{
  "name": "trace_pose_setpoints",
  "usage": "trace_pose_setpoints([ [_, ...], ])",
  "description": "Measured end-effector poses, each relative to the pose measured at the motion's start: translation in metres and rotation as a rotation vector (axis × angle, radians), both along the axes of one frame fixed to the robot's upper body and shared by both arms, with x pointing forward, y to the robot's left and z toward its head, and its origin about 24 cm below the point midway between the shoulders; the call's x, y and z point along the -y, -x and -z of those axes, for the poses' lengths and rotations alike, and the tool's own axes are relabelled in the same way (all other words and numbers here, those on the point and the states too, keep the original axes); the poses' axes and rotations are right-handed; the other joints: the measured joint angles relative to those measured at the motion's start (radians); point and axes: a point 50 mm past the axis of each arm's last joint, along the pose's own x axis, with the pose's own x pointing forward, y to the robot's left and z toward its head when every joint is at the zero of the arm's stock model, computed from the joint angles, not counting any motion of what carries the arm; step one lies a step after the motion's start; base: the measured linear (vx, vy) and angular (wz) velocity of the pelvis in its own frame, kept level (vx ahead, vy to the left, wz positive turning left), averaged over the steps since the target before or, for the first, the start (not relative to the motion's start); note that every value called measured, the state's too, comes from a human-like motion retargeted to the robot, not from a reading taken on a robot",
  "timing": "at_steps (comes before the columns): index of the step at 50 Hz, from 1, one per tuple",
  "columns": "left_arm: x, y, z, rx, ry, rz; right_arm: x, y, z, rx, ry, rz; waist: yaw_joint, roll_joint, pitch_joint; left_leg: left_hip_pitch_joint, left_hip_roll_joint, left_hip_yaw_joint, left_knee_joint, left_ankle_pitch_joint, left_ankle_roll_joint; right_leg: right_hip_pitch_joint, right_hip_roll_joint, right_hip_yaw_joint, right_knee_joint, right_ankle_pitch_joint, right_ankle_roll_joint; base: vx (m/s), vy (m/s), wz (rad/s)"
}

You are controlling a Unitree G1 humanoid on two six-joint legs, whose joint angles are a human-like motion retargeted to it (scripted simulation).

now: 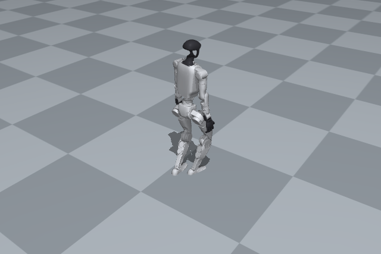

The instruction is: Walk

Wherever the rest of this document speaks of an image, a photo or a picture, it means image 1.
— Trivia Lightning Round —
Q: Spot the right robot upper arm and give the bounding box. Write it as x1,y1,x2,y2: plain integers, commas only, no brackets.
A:
195,68,208,101

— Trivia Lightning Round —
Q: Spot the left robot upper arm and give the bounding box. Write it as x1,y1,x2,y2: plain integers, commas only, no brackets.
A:
173,58,182,84

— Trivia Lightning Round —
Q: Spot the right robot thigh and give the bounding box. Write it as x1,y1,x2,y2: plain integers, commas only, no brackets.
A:
190,110,213,145

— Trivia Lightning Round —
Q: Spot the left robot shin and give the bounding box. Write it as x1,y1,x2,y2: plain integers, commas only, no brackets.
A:
175,131,191,170

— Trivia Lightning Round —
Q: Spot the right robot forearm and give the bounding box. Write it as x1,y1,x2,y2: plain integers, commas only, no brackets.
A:
201,93,211,119

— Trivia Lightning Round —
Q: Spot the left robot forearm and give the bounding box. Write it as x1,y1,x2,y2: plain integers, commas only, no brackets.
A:
174,83,182,103

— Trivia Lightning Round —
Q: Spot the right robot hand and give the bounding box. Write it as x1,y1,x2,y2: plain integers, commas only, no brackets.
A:
203,116,215,133

